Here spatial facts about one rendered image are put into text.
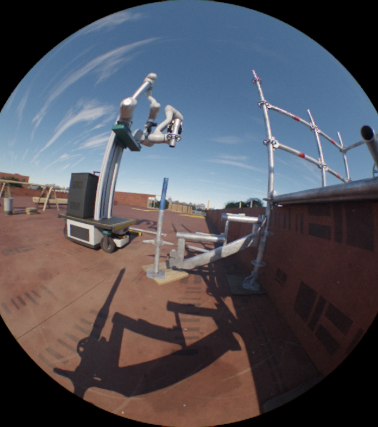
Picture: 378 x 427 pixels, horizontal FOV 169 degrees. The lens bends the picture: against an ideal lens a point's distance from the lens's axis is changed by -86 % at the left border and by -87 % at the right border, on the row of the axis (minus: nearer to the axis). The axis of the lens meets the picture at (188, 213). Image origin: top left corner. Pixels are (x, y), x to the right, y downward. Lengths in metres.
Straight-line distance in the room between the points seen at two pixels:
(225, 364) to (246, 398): 0.20
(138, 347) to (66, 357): 0.33
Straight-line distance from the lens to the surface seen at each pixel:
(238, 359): 0.68
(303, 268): 0.84
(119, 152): 1.88
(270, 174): 1.06
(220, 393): 0.61
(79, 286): 0.99
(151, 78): 1.89
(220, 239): 0.90
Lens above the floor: 0.58
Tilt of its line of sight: 2 degrees down
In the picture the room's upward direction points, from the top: 8 degrees clockwise
